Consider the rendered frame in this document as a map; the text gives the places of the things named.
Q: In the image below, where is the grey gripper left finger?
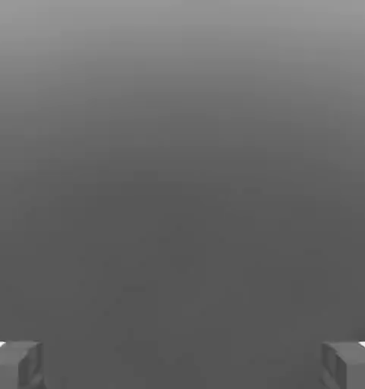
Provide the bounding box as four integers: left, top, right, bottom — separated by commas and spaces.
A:
0, 340, 46, 389

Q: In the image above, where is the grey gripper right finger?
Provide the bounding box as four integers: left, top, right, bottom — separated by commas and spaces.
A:
320, 340, 365, 389

